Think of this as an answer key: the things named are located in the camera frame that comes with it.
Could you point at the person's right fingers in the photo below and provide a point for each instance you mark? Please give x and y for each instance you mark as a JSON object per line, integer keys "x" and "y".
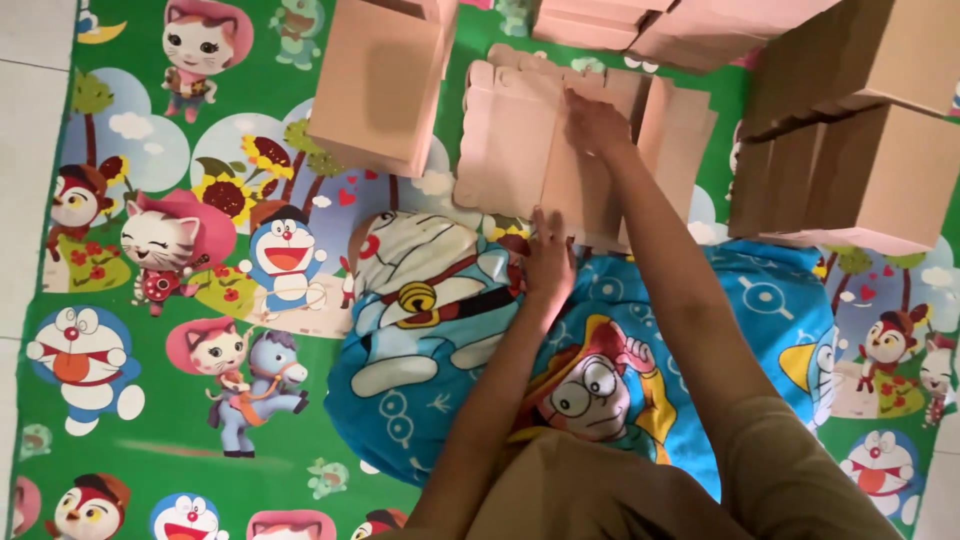
{"x": 583, "y": 105}

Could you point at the person's right hand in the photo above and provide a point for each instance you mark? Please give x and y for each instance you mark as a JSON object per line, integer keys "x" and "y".
{"x": 600, "y": 129}

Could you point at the person's tan shirt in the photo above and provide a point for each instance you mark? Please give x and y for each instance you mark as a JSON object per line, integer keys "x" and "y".
{"x": 600, "y": 495}

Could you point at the green cartoon print play mat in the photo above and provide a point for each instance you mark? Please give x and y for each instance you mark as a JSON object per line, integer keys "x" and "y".
{"x": 165, "y": 300}

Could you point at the tall folded cardboard box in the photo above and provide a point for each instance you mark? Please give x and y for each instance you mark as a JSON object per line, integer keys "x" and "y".
{"x": 375, "y": 82}

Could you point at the person's left hand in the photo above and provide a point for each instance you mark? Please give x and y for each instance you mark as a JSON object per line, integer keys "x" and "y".
{"x": 549, "y": 266}

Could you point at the pile of flat cardboard sheets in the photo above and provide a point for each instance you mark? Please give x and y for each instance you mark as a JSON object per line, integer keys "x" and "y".
{"x": 502, "y": 135}

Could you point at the wide folded cardboard box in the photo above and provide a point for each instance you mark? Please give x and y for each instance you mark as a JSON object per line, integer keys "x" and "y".
{"x": 720, "y": 30}

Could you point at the person's left fingers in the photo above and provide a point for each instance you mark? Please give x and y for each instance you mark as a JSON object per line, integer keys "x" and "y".
{"x": 547, "y": 229}

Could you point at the blue cartoon print blanket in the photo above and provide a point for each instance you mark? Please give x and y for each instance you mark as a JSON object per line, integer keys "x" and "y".
{"x": 435, "y": 337}

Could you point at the large folded cardboard box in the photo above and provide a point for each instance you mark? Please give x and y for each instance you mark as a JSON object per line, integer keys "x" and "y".
{"x": 877, "y": 180}
{"x": 870, "y": 52}

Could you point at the small folded cardboard box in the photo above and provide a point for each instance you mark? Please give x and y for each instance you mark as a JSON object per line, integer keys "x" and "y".
{"x": 585, "y": 22}

